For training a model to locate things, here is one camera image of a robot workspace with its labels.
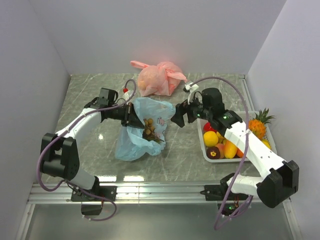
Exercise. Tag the fake pineapple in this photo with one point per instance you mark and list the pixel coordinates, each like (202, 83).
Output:
(258, 124)

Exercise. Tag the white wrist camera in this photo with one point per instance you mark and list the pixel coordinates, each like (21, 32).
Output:
(190, 88)
(127, 93)

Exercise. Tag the white plastic basket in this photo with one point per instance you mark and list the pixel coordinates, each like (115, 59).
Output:
(200, 126)

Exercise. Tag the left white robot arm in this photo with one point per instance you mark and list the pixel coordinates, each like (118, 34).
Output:
(59, 155)

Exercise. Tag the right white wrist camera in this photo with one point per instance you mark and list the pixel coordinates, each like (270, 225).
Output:
(190, 88)

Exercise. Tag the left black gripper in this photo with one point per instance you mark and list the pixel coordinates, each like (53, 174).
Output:
(131, 118)

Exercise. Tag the pink tied plastic bag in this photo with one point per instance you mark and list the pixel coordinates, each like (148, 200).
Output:
(161, 79)

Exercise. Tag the dark fake mangosteen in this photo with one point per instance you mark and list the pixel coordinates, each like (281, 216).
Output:
(213, 153)

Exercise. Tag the yellow fake mango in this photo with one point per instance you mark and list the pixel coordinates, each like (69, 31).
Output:
(230, 150)

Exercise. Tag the brown fake longan bunch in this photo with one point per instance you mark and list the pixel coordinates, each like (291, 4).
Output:
(149, 133)

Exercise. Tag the red fake apple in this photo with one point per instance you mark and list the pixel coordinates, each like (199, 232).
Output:
(208, 128)

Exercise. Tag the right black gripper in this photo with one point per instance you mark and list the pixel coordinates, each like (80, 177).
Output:
(182, 108)

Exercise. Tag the fake peach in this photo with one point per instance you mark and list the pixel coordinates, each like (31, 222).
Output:
(221, 148)

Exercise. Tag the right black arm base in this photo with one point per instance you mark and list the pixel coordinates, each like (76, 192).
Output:
(217, 192)

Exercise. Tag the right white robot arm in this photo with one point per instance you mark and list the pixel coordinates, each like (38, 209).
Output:
(278, 180)

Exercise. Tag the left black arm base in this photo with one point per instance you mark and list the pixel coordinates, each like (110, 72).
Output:
(92, 204)

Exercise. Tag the blue plastic bag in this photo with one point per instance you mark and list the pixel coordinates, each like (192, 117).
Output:
(130, 143)

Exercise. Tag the yellow fake orange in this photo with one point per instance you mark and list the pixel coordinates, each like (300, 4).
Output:
(210, 139)

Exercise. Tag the aluminium rail frame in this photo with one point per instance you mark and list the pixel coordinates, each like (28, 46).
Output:
(159, 197)

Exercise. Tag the small yellow fake fruit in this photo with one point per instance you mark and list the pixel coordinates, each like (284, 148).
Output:
(266, 143)

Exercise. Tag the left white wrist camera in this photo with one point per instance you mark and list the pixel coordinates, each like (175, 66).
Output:
(127, 93)

